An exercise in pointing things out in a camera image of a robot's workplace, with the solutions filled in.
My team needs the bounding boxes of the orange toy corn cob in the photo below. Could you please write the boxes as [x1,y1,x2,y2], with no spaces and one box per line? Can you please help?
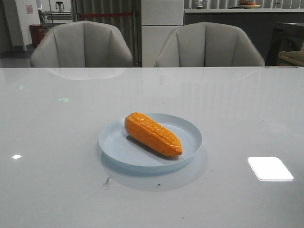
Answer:
[124,113,183,157]

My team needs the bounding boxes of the white cabinet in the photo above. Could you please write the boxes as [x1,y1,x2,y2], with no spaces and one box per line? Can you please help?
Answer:
[141,0,184,67]

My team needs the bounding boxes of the fruit bowl on counter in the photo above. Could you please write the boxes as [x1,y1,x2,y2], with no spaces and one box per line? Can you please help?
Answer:
[239,0,261,9]

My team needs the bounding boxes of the grey armchair on right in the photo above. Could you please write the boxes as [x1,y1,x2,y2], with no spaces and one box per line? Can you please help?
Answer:
[155,22,265,67]

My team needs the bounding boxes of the grey armchair on left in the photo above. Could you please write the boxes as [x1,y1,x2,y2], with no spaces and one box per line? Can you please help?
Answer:
[30,20,133,68]

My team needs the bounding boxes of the grey counter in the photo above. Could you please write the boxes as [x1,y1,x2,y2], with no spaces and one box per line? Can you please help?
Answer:
[184,9,304,61]

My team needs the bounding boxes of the red trash bin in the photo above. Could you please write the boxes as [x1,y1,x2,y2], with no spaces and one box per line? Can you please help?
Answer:
[29,24,45,48]

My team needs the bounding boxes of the grey armchair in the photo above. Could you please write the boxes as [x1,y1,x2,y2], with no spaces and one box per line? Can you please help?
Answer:
[30,20,133,68]
[155,22,265,67]

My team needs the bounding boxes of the light blue plastic plate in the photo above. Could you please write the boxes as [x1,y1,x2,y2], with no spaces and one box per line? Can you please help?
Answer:
[99,113,202,173]

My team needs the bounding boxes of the beige cushion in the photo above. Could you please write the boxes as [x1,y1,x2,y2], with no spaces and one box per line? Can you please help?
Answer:
[278,50,304,67]

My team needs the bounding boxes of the red barrier belt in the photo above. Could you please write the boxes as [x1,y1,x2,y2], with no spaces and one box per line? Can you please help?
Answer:
[79,11,133,18]

